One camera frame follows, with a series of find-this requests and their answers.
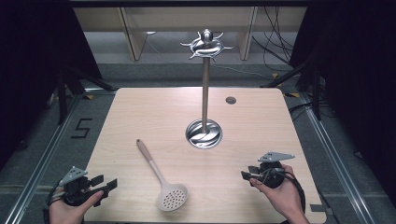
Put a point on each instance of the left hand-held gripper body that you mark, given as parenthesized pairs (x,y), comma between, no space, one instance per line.
(74,186)

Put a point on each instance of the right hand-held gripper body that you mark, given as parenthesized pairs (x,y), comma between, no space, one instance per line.
(271,174)

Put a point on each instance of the person's left hand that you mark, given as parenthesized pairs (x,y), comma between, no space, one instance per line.
(67,213)

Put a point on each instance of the person's right hand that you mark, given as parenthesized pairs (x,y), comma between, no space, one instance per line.
(285,199)

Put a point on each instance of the beige slotted spatula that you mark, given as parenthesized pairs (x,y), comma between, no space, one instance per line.
(172,195)

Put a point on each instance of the grey table grommet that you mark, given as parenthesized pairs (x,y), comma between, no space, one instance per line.
(230,100)

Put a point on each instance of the metal utensil stand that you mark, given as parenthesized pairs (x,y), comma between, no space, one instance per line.
(204,93)

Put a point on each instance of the black tripod stand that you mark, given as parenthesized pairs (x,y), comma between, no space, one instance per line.
(62,93)
(316,90)

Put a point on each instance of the dark curtain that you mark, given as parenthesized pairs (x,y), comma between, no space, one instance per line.
(358,77)
(34,62)

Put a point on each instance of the metal floor rail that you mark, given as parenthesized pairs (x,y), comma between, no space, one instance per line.
(336,155)
(40,161)

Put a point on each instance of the light wooden desk frame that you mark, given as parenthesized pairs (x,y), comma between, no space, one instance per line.
(186,18)

